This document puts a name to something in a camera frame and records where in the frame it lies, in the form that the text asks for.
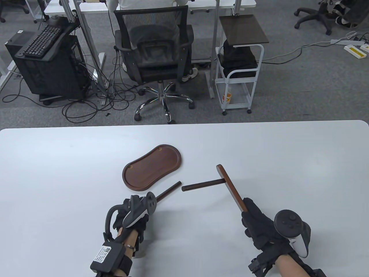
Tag person's left hand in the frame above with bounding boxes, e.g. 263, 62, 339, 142
113, 199, 150, 244

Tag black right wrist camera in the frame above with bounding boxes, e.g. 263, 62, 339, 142
248, 258, 274, 274

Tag black computer tower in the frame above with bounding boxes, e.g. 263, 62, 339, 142
5, 31, 91, 101

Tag person's right forearm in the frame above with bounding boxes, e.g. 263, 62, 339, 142
275, 254, 309, 277

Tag black office chair base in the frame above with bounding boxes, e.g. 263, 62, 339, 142
294, 0, 348, 35

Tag tangle of black cables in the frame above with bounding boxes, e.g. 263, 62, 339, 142
2, 58, 139, 121

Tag person's left forearm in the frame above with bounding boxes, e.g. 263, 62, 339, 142
115, 227, 139, 277

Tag black labelled tracker box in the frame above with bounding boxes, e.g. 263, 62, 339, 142
90, 242, 125, 273

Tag white rolling cart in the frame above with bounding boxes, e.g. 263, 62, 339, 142
215, 14, 265, 116

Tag wooden key rack top bar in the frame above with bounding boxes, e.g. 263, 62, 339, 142
216, 164, 248, 212

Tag grey white right controller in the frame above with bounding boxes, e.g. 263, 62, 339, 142
274, 210, 312, 259

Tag black mesh office chair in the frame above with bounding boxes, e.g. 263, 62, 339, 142
113, 5, 195, 124

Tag black bag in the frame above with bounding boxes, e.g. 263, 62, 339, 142
218, 39, 258, 78

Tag black keyboard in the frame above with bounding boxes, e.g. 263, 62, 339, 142
23, 25, 64, 57

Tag wooden key rack base tray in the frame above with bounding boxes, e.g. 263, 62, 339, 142
122, 144, 182, 192

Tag wooden key rack rod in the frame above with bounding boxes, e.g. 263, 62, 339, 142
182, 179, 225, 192
156, 181, 182, 201

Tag dark brown wooden board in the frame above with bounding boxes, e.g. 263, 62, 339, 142
219, 14, 269, 46

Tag white power cable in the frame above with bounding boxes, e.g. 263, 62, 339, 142
262, 43, 332, 64

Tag person's right hand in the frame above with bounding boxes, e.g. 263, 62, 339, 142
241, 198, 295, 259

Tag white desk with metal legs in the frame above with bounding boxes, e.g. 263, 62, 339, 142
43, 0, 257, 106

